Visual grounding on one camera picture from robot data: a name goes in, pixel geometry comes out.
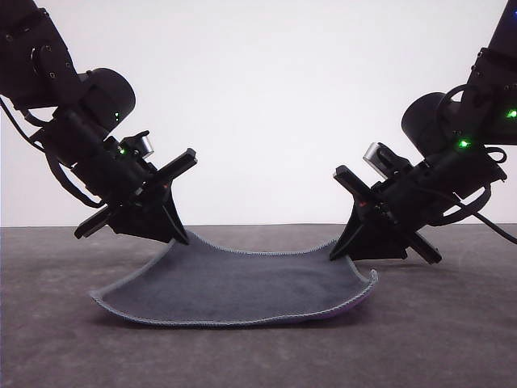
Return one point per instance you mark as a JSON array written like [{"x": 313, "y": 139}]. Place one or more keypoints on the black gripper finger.
[
  {"x": 149, "y": 226},
  {"x": 177, "y": 218},
  {"x": 375, "y": 242},
  {"x": 347, "y": 234}
]

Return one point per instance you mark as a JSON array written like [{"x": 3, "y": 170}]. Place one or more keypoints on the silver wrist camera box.
[
  {"x": 144, "y": 144},
  {"x": 377, "y": 157}
]

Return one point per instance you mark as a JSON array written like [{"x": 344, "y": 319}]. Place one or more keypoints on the purple towel with grey hem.
[{"x": 226, "y": 283}]

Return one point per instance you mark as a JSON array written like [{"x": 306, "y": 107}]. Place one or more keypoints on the grey table cloth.
[{"x": 258, "y": 355}]

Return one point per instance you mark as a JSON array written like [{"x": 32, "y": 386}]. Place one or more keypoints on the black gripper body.
[
  {"x": 420, "y": 194},
  {"x": 121, "y": 178}
]

